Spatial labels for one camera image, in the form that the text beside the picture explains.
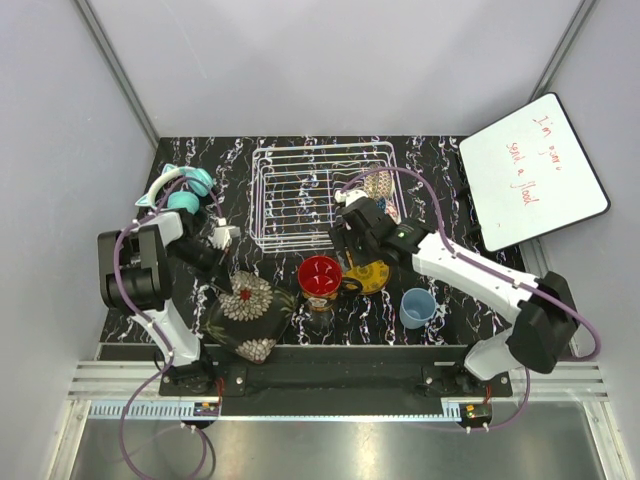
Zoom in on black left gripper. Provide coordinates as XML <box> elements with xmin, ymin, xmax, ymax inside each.
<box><xmin>165</xmin><ymin>238</ymin><xmax>232</xmax><ymax>295</ymax></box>

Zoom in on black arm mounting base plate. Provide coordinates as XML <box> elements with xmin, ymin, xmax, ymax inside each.
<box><xmin>159</xmin><ymin>345</ymin><xmax>513</xmax><ymax>419</ymax></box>

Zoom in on light blue cup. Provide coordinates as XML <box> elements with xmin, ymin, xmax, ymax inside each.
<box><xmin>399</xmin><ymin>288</ymin><xmax>438</xmax><ymax>330</ymax></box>

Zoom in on yellow patterned plate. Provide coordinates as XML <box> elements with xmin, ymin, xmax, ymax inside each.
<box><xmin>346</xmin><ymin>255</ymin><xmax>391</xmax><ymax>295</ymax></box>

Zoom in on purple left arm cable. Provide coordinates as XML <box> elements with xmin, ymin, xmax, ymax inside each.
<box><xmin>112</xmin><ymin>167</ymin><xmax>226</xmax><ymax>474</ymax></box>

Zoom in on white wire dish rack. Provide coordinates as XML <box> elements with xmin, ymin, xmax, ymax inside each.
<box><xmin>248</xmin><ymin>141</ymin><xmax>396</xmax><ymax>254</ymax></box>

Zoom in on brown patterned bowl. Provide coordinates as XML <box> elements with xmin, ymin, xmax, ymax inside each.
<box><xmin>363</xmin><ymin>170</ymin><xmax>395</xmax><ymax>200</ymax></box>

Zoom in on red interior mug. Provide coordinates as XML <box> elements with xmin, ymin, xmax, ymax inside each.
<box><xmin>297</xmin><ymin>255</ymin><xmax>363</xmax><ymax>312</ymax></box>

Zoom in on white dry-erase board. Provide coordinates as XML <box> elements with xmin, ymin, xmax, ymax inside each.
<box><xmin>459</xmin><ymin>92</ymin><xmax>610</xmax><ymax>252</ymax></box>

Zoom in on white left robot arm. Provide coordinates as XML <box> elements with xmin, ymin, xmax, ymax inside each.
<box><xmin>97</xmin><ymin>209</ymin><xmax>240</xmax><ymax>396</ymax></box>

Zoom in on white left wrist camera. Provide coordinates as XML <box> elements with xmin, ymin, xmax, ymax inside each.
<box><xmin>209</xmin><ymin>217</ymin><xmax>241</xmax><ymax>250</ymax></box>

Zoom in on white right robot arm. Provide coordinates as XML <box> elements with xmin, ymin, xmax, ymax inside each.
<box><xmin>330</xmin><ymin>192</ymin><xmax>578</xmax><ymax>397</ymax></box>

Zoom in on blue triangle patterned bowl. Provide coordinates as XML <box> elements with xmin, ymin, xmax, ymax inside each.
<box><xmin>376</xmin><ymin>198</ymin><xmax>401</xmax><ymax>224</ymax></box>

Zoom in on teal cat-ear headphones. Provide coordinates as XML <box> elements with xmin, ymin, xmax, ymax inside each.
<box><xmin>134</xmin><ymin>163</ymin><xmax>215</xmax><ymax>215</ymax></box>

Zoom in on aluminium front rail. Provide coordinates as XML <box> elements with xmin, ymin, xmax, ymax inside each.
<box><xmin>69</xmin><ymin>358</ymin><xmax>608</xmax><ymax>422</ymax></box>

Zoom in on black floral square plate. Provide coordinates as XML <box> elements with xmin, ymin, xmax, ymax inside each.
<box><xmin>201</xmin><ymin>271</ymin><xmax>297</xmax><ymax>364</ymax></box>

